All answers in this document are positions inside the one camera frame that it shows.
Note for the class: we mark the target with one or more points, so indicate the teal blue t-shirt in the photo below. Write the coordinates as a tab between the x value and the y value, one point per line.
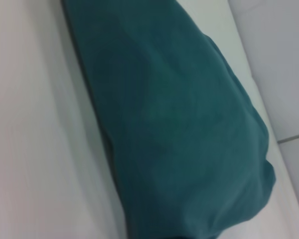
169	124

